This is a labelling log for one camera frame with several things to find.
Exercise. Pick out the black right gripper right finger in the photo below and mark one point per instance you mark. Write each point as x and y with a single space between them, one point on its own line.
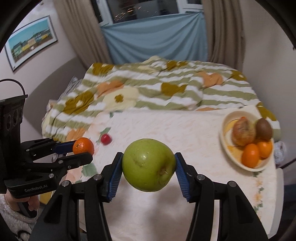
237 218

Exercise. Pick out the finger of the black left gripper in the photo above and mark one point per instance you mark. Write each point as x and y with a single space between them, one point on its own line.
71 160
37 149

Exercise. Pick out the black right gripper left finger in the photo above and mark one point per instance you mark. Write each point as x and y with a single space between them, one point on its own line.
60 218

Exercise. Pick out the small orange mandarin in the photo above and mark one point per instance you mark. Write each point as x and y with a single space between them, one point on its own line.
83 145

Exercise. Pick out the small red cherry tomato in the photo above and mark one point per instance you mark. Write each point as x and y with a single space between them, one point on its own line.
105 139

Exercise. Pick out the large orange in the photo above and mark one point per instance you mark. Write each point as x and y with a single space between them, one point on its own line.
250 156

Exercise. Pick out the green apple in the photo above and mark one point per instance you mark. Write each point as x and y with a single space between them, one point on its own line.
148 165

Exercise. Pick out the red yellow apple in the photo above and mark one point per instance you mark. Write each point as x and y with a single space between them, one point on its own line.
243 132

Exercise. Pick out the brown kiwi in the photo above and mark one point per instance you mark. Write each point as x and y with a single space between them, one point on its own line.
263 130

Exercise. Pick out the grey fleece sleeve forearm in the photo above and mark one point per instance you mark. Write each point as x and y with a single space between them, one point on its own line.
20 225

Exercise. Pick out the left hand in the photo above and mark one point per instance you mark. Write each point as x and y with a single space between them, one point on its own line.
12 202

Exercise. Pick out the cream bowl yellow inside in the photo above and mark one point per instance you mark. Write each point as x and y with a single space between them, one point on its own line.
235 152

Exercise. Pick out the crumpled white plastic bag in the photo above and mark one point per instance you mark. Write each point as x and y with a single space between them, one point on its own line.
279 152

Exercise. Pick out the framed landscape picture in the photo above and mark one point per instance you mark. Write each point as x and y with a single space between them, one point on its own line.
29 40

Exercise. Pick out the green striped floral duvet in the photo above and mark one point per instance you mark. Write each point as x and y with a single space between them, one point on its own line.
155 84

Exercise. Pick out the beige left curtain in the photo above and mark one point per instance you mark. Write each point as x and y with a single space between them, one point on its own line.
83 31

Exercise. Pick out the beige curtain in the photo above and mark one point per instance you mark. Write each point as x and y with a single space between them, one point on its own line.
225 32
83 31

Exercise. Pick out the blue curtain cloth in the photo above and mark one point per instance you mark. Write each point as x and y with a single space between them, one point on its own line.
175 37

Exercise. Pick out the beige right curtain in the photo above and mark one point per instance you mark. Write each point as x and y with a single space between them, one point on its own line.
225 32

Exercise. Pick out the black camera box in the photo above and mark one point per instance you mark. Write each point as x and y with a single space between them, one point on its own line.
11 119

